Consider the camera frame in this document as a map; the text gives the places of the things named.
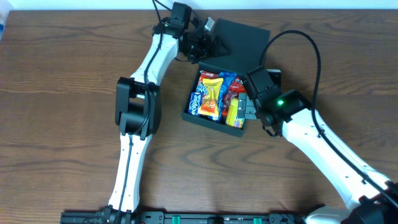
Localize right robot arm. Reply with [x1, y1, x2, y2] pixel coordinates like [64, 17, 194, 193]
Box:
[238, 90, 397, 223]

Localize red Hacks candy bag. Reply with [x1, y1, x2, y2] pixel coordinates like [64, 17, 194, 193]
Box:
[222, 77, 246, 118]

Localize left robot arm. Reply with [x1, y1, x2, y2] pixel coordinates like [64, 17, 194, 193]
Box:
[108, 18, 223, 222]

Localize small blue snack packet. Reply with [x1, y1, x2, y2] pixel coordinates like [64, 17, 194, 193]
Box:
[188, 92, 202, 116]

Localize dark green gift box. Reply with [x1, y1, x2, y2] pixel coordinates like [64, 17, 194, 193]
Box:
[182, 19, 270, 137]

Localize red Hello Panda box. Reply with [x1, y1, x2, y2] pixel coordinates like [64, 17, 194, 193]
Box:
[195, 70, 219, 103]

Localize yellow orange snack bag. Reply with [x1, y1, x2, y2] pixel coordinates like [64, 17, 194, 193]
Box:
[198, 78, 223, 121]

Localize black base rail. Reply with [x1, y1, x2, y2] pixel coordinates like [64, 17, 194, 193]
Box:
[60, 206, 305, 224]

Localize blue Oreo cookie pack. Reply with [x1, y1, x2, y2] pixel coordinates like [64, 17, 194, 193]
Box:
[217, 72, 237, 122]

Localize yellow candy canister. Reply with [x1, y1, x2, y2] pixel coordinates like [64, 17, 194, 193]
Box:
[226, 98, 245, 129]

